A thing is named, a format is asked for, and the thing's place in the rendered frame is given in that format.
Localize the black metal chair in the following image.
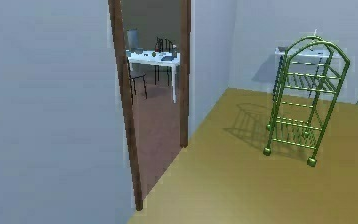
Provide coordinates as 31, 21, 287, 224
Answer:
128, 59, 148, 105

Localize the white dining table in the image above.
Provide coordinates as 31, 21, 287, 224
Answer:
126, 49, 181, 104

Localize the black slatted chair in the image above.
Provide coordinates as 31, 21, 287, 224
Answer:
153, 36, 178, 87

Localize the grey open laptop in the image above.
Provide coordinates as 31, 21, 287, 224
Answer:
126, 29, 145, 56

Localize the brown wooden door frame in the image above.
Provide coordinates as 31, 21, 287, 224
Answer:
107, 0, 192, 212

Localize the green wire shelf rack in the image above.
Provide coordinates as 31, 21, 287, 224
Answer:
262, 35, 352, 168

